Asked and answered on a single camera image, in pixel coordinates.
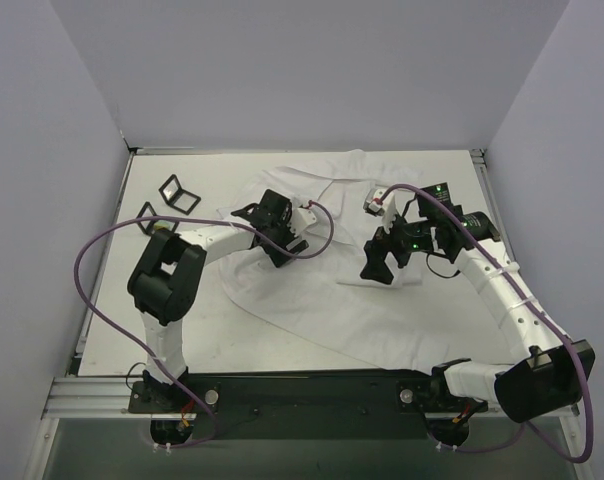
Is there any white garment shirt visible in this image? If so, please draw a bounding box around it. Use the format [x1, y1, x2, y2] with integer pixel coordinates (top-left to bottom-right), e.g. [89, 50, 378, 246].
[219, 150, 498, 373]

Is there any colourful painted round brooch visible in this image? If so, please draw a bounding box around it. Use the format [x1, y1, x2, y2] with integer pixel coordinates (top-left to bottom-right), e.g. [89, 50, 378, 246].
[153, 223, 170, 232]

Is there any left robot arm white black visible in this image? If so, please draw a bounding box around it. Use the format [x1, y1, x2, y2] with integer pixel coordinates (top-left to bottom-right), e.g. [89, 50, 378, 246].
[127, 189, 317, 412]

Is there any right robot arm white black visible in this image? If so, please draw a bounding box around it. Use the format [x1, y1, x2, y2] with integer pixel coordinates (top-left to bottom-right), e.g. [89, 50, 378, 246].
[361, 183, 595, 423]

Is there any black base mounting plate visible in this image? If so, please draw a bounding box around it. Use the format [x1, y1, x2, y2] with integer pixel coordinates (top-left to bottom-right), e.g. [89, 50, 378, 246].
[128, 369, 488, 445]

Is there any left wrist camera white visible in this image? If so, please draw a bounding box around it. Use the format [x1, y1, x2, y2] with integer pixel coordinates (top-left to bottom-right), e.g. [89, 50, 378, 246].
[288, 203, 317, 236]

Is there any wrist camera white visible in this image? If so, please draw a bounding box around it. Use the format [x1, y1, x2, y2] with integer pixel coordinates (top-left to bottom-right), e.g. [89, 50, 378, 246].
[363, 188, 402, 233]
[288, 203, 317, 236]

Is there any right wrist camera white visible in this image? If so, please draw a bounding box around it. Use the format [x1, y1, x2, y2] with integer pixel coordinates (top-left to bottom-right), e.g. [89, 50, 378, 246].
[363, 188, 402, 233]

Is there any black frame stand upper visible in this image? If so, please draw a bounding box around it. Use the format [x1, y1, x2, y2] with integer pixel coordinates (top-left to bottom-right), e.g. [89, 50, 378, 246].
[158, 174, 201, 215]

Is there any black frame stand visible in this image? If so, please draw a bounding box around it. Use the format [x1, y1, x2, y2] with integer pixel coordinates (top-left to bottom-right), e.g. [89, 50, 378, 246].
[136, 201, 179, 236]
[158, 174, 201, 215]

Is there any black frame stand lower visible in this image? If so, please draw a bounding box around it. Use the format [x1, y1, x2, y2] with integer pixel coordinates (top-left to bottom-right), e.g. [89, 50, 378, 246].
[136, 201, 179, 236]

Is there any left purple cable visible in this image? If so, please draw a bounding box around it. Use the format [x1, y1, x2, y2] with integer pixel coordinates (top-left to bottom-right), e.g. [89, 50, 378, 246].
[74, 199, 336, 449]

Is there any purple cable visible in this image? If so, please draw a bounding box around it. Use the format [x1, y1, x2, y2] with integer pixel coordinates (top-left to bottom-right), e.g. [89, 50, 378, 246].
[376, 184, 596, 464]
[74, 199, 336, 449]

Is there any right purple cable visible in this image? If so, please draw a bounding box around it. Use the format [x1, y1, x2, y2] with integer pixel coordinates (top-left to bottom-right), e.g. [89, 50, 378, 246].
[376, 184, 596, 464]

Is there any aluminium front rail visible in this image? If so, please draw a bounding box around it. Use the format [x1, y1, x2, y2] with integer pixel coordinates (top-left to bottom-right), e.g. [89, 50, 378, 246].
[42, 377, 130, 419]

